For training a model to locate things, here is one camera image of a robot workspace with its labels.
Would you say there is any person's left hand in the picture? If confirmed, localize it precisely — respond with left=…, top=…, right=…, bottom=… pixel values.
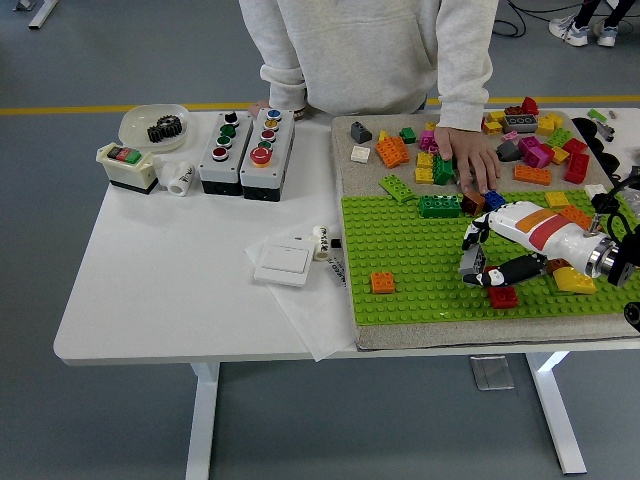
left=433, top=125, right=503, bottom=195

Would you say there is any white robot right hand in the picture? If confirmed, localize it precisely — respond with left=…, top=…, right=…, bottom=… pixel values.
left=459, top=201, right=599, bottom=290

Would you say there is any dark green tall brick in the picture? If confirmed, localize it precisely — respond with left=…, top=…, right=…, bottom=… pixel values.
left=432, top=153, right=455, bottom=186

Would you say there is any red two-by-four brick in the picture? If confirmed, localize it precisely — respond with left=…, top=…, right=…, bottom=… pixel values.
left=564, top=152, right=591, bottom=184
left=487, top=284, right=521, bottom=310

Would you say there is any green studded baseplate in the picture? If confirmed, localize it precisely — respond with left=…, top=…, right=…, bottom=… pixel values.
left=340, top=192, right=640, bottom=326

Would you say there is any orange two-by-four brick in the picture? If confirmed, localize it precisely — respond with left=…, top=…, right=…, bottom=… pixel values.
left=557, top=204, right=594, bottom=231
left=513, top=164, right=553, bottom=185
left=375, top=135, right=411, bottom=168

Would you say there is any brown two-by-two brick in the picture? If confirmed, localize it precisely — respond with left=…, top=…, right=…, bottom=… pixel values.
left=460, top=191, right=487, bottom=217

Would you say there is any grey upturned two-by-four brick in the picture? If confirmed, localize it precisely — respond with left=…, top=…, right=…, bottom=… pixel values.
left=501, top=114, right=540, bottom=134

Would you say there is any yellow curved brick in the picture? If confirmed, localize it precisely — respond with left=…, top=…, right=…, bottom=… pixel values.
left=552, top=267, right=598, bottom=296

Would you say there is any dark green two-by-four brick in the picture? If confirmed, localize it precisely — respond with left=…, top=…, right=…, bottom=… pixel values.
left=418, top=193, right=464, bottom=219

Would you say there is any black round brick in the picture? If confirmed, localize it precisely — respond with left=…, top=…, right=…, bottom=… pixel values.
left=592, top=192, right=621, bottom=214

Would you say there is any lime green two-by-four brick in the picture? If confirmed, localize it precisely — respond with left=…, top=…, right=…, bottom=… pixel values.
left=378, top=175, right=419, bottom=204

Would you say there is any yellow two-by-four brick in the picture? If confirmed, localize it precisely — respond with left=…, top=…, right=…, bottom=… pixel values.
left=535, top=112, right=565, bottom=136

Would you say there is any orange two-by-two brick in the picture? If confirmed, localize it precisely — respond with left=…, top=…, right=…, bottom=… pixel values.
left=369, top=271, right=396, bottom=295

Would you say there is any grey emergency-stop control box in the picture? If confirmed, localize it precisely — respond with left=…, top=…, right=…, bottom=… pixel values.
left=239, top=107, right=296, bottom=203

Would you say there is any grey four-button control box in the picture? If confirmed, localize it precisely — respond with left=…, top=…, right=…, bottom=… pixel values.
left=198, top=111, right=254, bottom=196

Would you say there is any black metal gear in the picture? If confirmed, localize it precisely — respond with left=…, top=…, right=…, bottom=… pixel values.
left=159, top=114, right=184, bottom=140
left=146, top=119, right=174, bottom=146

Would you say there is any white pipe tee fitting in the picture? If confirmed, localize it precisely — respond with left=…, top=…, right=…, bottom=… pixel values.
left=154, top=160, right=196, bottom=197

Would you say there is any black cup tray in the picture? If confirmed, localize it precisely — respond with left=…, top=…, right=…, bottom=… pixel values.
left=571, top=117, right=622, bottom=172

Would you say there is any person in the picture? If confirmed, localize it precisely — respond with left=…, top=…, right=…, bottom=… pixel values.
left=238, top=0, right=503, bottom=195
left=548, top=0, right=640, bottom=49

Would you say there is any grey-brown mat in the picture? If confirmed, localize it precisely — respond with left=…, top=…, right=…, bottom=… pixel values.
left=329, top=108, right=640, bottom=351

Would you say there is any white bowl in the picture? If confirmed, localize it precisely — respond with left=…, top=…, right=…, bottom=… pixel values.
left=117, top=103, right=192, bottom=154

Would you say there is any silver floor plate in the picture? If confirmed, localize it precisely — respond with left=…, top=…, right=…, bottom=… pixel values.
left=469, top=354, right=515, bottom=391

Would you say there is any small white labelled tube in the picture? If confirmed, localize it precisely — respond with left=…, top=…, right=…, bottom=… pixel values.
left=311, top=225, right=334, bottom=264

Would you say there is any white table leg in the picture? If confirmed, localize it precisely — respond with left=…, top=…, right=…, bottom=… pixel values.
left=524, top=349, right=589, bottom=475
left=183, top=360, right=221, bottom=476

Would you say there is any white table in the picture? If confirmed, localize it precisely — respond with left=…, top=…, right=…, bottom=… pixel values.
left=52, top=107, right=640, bottom=476

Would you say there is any white paper sheet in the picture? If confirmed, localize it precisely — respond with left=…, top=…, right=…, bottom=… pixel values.
left=243, top=234, right=361, bottom=362

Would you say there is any black floor cable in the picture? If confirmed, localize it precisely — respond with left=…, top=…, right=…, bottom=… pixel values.
left=494, top=0, right=529, bottom=37

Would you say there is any cream red-green switch box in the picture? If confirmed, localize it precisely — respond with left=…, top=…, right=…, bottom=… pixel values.
left=95, top=141, right=156, bottom=197

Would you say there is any white wall switch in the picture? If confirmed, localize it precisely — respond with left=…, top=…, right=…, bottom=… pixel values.
left=252, top=238, right=314, bottom=290

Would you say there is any white table foot frame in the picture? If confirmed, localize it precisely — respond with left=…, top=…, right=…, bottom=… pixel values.
left=13, top=0, right=62, bottom=30

